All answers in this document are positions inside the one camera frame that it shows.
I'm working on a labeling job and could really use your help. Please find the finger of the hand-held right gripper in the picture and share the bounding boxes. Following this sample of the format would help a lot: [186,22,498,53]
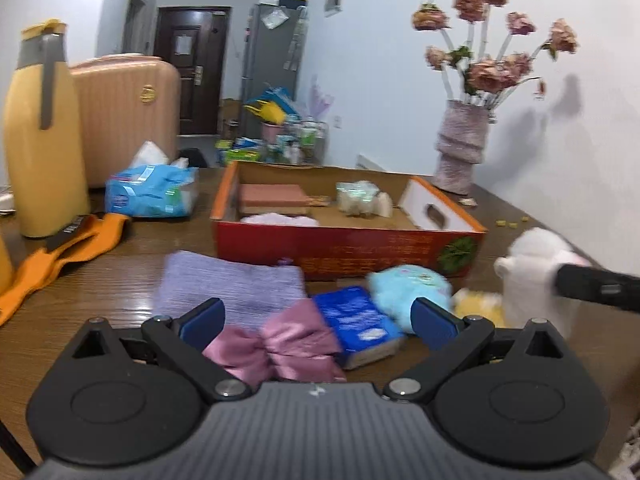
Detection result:
[554,261,640,312]

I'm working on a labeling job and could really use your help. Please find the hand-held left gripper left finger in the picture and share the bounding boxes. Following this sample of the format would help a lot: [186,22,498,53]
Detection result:
[59,297,252,403]

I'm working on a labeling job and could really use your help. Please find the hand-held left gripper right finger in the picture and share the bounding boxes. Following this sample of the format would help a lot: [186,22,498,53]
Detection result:
[383,297,585,404]

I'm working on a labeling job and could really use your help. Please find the purple knitted cloth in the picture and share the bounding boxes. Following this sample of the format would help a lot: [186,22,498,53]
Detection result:
[159,251,308,333]

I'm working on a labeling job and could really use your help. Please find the blue and white plush toy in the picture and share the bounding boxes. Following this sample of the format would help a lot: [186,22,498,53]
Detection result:
[366,227,591,338]

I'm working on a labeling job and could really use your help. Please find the small blue tissue packet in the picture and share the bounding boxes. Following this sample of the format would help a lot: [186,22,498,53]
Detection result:
[312,286,407,370]

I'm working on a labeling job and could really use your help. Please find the pink satin bow scrunchie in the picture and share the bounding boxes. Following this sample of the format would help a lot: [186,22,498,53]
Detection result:
[202,299,348,386]

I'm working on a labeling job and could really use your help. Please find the red cardboard box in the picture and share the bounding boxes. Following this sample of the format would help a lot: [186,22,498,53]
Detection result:
[210,160,488,281]

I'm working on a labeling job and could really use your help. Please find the lavender fuzzy headband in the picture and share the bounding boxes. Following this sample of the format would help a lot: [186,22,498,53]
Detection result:
[240,212,321,228]

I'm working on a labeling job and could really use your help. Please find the pink layered sponge block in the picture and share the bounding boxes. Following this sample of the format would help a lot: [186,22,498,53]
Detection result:
[239,183,309,217]

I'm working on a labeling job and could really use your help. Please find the iridescent plastic bag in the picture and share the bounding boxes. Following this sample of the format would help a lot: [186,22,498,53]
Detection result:
[335,180,394,218]

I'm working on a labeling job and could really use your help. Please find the blue soft tissue pack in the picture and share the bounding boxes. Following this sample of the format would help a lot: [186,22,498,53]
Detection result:
[105,141,199,219]

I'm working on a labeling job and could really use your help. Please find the black bag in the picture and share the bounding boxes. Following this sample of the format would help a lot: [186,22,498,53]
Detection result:
[177,147,209,168]

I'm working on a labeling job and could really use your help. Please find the green plastic basket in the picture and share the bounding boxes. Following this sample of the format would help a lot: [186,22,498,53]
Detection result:
[215,136,263,166]

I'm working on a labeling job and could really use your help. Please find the grey ribbed vase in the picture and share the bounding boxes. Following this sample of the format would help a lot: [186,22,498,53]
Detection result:
[431,99,493,196]

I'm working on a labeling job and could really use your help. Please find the brown cardboard carton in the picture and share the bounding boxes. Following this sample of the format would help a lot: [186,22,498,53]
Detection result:
[220,99,243,138]

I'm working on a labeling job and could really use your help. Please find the yellow mug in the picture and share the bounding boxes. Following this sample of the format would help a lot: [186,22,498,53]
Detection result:
[0,245,14,295]

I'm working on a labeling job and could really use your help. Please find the pink suitcase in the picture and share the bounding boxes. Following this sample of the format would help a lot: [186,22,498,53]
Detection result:
[67,56,182,190]

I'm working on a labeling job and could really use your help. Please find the yellow watering can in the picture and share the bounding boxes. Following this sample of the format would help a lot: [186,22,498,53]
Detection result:
[244,100,287,125]

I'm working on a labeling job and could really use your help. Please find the yellow thermos jug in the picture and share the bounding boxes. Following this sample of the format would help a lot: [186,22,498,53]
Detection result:
[2,19,92,239]

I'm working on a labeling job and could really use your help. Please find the dark brown entrance door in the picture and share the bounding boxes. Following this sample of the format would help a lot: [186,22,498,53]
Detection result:
[152,6,232,137]

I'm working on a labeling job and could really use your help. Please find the dried pink roses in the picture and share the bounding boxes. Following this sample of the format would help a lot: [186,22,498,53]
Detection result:
[411,0,581,108]

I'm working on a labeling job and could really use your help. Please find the purple artificial flowers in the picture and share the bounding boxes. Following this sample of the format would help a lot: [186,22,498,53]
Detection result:
[307,75,333,121]

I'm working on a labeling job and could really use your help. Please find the grey refrigerator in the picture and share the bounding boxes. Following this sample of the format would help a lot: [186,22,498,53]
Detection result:
[241,2,307,111]

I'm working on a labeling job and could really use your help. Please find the grey side door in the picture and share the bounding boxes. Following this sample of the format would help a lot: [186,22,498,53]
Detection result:
[122,0,151,58]

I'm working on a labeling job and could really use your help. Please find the white paper sheet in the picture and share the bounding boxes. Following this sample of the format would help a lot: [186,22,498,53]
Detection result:
[262,7,290,30]

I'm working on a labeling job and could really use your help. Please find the orange leather strap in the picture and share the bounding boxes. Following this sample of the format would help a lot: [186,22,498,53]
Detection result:
[0,212,132,328]

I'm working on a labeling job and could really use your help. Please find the wire storage rack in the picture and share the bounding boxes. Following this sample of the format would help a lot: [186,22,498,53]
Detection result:
[272,117,330,165]

